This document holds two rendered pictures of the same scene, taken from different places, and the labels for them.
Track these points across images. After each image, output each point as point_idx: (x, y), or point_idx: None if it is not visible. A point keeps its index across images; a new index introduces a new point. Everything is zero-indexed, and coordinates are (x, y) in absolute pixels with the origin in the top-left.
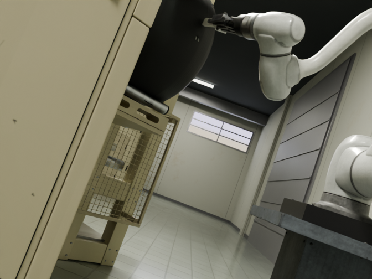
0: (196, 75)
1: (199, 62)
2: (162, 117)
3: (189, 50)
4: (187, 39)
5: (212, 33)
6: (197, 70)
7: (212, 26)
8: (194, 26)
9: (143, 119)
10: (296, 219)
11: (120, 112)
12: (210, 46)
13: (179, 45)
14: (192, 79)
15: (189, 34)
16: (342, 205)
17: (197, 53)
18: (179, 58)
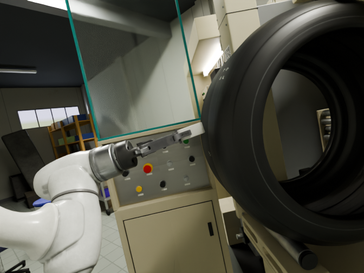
0: (253, 200)
1: (226, 182)
2: (285, 272)
3: (215, 171)
4: (209, 159)
5: (213, 130)
6: (236, 195)
7: (185, 139)
8: (205, 140)
9: (271, 265)
10: None
11: (255, 246)
12: (219, 153)
13: (212, 169)
14: (266, 208)
15: (207, 153)
16: None
17: (218, 172)
18: (221, 183)
